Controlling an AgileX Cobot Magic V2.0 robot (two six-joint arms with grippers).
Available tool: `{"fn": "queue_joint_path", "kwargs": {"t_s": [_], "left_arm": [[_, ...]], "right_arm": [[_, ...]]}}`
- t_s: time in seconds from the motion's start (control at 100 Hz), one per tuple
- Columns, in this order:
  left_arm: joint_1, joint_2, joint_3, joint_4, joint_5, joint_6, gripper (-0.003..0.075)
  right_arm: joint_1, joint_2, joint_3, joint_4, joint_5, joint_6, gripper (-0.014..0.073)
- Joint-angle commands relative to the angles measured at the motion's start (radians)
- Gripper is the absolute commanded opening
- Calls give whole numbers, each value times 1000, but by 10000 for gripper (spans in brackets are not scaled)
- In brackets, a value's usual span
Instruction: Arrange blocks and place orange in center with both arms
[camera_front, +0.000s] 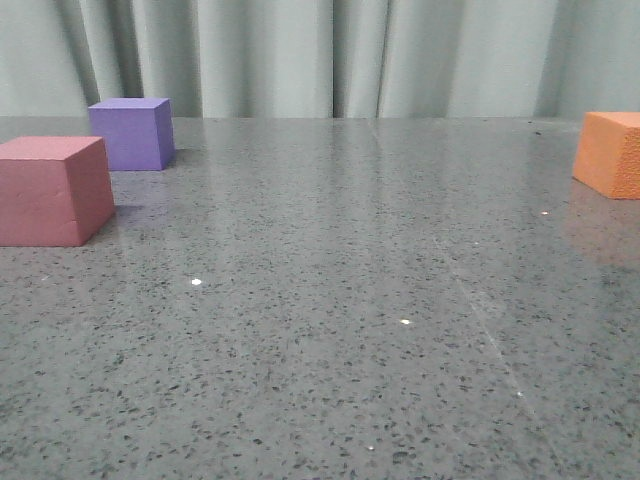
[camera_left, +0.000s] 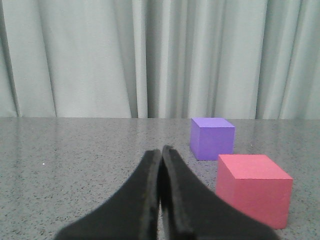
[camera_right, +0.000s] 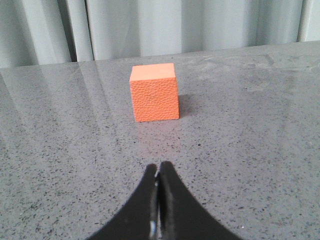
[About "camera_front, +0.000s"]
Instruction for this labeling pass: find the purple foam cube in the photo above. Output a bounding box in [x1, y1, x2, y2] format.
[88, 98, 175, 171]

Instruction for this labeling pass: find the grey-green curtain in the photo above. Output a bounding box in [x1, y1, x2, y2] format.
[1, 1, 639, 118]

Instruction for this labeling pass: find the orange foam cube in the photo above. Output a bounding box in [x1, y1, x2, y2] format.
[572, 112, 639, 200]

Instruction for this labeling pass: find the red foam cube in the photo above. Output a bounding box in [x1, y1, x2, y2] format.
[1, 136, 115, 247]

